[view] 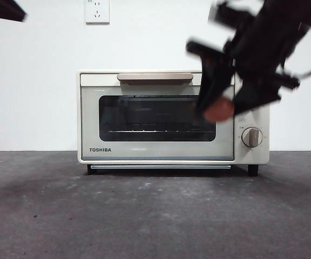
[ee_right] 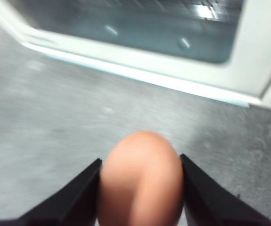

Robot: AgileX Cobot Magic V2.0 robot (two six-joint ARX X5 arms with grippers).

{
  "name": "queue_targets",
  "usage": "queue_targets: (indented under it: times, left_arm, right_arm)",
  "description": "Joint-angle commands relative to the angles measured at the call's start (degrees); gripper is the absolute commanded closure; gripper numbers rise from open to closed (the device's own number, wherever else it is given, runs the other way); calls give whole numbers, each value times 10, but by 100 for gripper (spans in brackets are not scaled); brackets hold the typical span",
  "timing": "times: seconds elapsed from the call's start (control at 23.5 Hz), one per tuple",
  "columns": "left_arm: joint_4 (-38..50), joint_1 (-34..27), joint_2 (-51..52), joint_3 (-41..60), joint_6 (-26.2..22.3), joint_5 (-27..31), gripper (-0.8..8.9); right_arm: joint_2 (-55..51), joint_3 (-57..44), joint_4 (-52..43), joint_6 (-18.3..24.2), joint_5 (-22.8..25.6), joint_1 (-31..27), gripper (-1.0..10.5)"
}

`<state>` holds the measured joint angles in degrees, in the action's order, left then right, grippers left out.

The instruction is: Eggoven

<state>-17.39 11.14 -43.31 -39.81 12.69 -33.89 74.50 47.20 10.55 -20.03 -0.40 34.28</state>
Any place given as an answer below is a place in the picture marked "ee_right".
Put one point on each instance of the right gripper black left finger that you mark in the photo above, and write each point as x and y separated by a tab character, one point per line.
67	207

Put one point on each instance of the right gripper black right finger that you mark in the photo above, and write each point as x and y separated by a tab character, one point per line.
210	204

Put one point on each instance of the brown egg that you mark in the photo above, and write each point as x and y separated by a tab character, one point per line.
140	179

